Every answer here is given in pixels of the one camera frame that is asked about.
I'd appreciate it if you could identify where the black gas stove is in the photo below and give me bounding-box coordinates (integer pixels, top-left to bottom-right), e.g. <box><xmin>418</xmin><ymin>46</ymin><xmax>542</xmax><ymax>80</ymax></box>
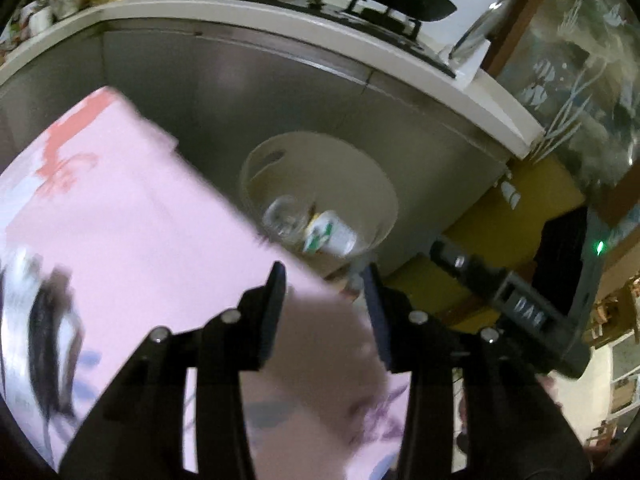
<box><xmin>154</xmin><ymin>0</ymin><xmax>458</xmax><ymax>79</ymax></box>

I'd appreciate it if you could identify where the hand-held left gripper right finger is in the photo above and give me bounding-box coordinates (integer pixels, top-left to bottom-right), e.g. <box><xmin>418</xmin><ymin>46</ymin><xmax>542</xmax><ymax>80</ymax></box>
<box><xmin>362</xmin><ymin>262</ymin><xmax>591</xmax><ymax>480</ymax></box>

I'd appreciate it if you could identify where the pink floral tablecloth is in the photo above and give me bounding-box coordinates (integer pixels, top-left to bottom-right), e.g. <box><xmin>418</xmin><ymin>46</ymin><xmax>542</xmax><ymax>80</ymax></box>
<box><xmin>0</xmin><ymin>85</ymin><xmax>413</xmax><ymax>480</ymax></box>

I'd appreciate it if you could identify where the cluster of condiment bottles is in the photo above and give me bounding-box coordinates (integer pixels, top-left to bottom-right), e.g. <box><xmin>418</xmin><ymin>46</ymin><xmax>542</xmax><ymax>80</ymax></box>
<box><xmin>0</xmin><ymin>0</ymin><xmax>87</xmax><ymax>58</ymax></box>

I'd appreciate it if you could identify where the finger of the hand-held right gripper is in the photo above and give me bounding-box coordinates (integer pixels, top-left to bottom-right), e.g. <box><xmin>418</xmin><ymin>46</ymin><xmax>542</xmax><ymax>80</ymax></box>
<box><xmin>430</xmin><ymin>239</ymin><xmax>512</xmax><ymax>307</ymax></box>

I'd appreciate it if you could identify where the steel kitchen counter cabinet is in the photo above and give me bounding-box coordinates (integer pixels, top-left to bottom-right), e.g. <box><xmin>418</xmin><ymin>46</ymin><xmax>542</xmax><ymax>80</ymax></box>
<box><xmin>0</xmin><ymin>0</ymin><xmax>547</xmax><ymax>283</ymax></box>

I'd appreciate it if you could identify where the white round trash bin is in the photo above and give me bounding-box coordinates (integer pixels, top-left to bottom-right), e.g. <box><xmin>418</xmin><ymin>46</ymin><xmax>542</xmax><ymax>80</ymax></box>
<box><xmin>239</xmin><ymin>131</ymin><xmax>400</xmax><ymax>282</ymax></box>

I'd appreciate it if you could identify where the clear plastic bottle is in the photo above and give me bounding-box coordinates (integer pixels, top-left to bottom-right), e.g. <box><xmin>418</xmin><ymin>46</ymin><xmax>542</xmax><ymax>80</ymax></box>
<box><xmin>261</xmin><ymin>194</ymin><xmax>309</xmax><ymax>242</ymax></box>

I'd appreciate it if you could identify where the white plastic cup green label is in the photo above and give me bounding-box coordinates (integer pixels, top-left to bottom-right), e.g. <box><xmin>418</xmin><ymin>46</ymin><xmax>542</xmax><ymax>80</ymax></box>
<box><xmin>301</xmin><ymin>210</ymin><xmax>359</xmax><ymax>257</ymax></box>

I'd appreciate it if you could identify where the etched glass door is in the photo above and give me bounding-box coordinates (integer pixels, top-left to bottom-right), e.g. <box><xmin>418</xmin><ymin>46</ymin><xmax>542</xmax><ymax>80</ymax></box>
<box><xmin>482</xmin><ymin>0</ymin><xmax>640</xmax><ymax>241</ymax></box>

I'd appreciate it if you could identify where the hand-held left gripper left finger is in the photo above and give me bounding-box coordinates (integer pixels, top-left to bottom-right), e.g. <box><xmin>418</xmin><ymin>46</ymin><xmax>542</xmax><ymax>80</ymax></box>
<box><xmin>60</xmin><ymin>261</ymin><xmax>287</xmax><ymax>480</ymax></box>

